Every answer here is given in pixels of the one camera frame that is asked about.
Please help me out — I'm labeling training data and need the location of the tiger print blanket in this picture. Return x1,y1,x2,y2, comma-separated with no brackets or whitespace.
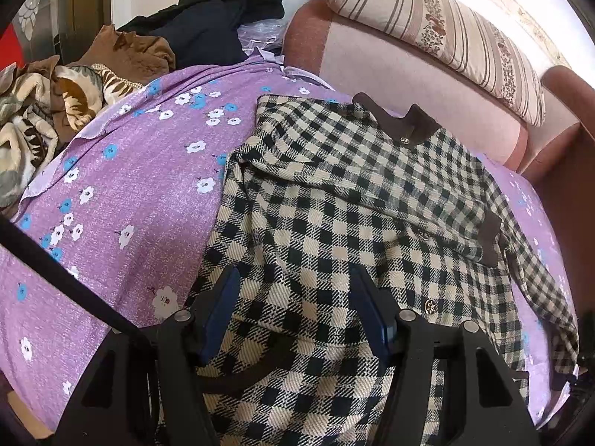
0,53,147,212

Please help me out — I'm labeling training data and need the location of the clear plastic bag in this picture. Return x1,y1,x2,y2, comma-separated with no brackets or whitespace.
236,17,291,63

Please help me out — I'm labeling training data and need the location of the dark navy garment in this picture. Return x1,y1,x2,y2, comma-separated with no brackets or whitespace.
118,0,254,72

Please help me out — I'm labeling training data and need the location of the purple floral bedsheet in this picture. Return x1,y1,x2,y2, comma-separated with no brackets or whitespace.
0,53,582,433

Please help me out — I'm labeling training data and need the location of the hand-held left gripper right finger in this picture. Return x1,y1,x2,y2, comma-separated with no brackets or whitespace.
348,265,542,446

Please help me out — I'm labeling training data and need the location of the pink and brown padded headboard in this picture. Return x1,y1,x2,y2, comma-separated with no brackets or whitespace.
283,0,595,182

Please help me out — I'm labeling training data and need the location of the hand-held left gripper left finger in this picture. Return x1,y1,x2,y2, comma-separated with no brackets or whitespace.
53,267,242,446

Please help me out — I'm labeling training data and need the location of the black cable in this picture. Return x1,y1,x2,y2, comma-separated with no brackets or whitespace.
0,216,156,349

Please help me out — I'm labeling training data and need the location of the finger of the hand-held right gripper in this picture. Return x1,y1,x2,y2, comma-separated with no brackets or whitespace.
574,344,595,384

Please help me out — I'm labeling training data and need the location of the striped floral bolster pillow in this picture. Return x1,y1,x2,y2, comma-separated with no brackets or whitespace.
324,0,547,127

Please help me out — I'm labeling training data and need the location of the black and cream checked coat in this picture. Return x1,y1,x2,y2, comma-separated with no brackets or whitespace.
186,93,582,446

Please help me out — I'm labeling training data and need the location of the red object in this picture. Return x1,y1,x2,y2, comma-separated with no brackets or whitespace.
7,35,26,72

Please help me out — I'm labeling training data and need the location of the brown garment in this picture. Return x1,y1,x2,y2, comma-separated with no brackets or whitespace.
77,23,177,85

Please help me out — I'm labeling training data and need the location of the wooden door frame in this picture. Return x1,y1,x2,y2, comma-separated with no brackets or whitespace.
67,0,115,63

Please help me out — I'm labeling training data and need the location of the black garment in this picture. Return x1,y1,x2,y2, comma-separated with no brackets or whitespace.
174,0,285,26

